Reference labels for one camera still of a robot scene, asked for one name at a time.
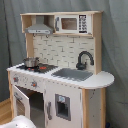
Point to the white oven door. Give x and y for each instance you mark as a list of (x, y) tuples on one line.
[(21, 102)]

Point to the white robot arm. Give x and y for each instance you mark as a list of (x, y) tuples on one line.
[(19, 122)]

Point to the wooden toy kitchen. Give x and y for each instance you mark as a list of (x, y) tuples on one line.
[(62, 50)]

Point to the grey toy sink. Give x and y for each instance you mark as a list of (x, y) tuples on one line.
[(72, 74)]

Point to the black toy faucet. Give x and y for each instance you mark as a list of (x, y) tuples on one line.
[(81, 65)]

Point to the black toy stovetop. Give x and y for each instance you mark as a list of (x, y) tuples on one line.
[(40, 68)]

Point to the silver toy pot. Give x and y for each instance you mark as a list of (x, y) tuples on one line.
[(31, 62)]

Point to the right red stove knob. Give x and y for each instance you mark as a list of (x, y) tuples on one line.
[(34, 84)]

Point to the red stove knob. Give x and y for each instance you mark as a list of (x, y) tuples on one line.
[(15, 79), (34, 84)]

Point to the white toy microwave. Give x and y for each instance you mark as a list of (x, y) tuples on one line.
[(73, 24)]

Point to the white cabinet door with dispenser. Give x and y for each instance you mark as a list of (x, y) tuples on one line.
[(63, 106)]

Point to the grey range hood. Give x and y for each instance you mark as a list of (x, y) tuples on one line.
[(39, 27)]

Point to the left red stove knob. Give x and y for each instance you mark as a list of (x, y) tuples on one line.
[(15, 79)]

